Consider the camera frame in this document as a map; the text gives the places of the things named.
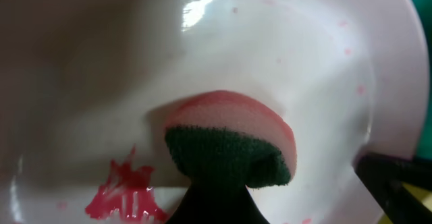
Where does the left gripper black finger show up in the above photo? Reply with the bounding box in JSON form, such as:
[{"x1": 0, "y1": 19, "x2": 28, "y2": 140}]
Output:
[{"x1": 166, "y1": 183, "x2": 269, "y2": 224}]

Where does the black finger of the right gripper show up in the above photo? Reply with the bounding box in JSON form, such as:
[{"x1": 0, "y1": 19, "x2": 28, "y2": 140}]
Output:
[{"x1": 355, "y1": 153, "x2": 431, "y2": 224}]

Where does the yellow plate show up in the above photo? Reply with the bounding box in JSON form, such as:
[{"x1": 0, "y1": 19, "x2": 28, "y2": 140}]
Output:
[{"x1": 377, "y1": 183, "x2": 432, "y2": 224}]

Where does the dark green bow-shaped sponge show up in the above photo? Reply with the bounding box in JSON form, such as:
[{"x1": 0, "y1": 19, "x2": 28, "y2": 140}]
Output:
[{"x1": 164, "y1": 90, "x2": 297, "y2": 188}]

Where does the white plate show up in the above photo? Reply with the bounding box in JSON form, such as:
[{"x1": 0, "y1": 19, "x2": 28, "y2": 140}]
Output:
[{"x1": 1, "y1": 0, "x2": 429, "y2": 223}]

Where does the teal plastic tray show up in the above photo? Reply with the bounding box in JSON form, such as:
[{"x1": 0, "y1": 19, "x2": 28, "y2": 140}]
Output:
[{"x1": 400, "y1": 0, "x2": 432, "y2": 160}]

